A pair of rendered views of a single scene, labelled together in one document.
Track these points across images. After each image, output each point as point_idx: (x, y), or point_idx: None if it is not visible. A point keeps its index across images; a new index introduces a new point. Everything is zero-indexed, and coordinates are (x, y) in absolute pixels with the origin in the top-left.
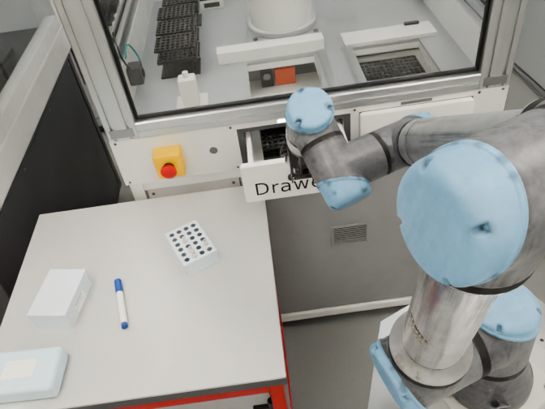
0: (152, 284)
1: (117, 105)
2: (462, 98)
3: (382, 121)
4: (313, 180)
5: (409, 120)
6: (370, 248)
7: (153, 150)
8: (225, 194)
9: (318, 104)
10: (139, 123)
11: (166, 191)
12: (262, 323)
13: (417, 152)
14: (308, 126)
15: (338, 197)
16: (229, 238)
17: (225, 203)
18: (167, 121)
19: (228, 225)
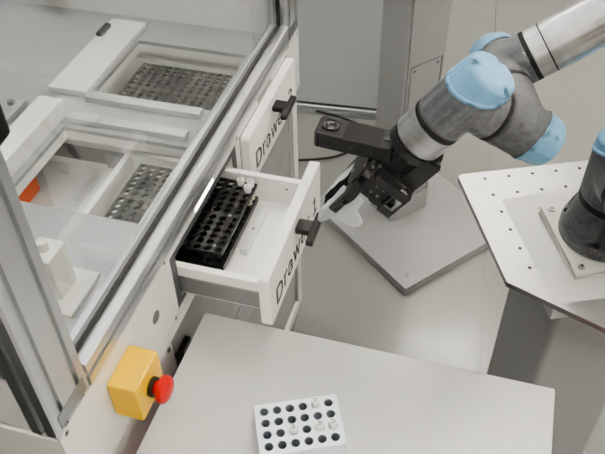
0: None
1: (61, 354)
2: (284, 62)
3: (258, 132)
4: (302, 235)
5: (517, 40)
6: (257, 312)
7: (114, 385)
8: (197, 363)
9: (496, 64)
10: (89, 358)
11: (116, 449)
12: (469, 389)
13: (576, 50)
14: (513, 89)
15: (562, 139)
16: (297, 383)
17: (217, 369)
18: (114, 319)
19: (268, 377)
